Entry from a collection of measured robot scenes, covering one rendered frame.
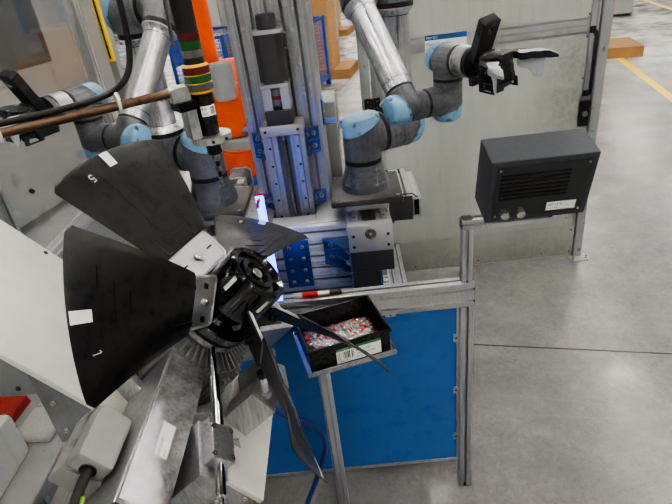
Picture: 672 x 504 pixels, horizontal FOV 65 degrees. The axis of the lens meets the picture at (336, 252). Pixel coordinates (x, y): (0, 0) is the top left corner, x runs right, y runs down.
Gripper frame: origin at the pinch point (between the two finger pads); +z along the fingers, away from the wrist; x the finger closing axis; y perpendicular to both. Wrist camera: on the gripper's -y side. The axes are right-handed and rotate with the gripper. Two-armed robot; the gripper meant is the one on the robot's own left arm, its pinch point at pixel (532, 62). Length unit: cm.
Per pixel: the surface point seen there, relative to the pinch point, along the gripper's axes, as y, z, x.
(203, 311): 14, 10, 81
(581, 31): 38, -109, -131
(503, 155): 22.0, -7.8, 2.7
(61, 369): 15, 6, 105
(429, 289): 58, -18, 23
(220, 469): 26, 31, 88
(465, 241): 45.2, -13.9, 12.1
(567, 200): 38.2, -1.3, -10.9
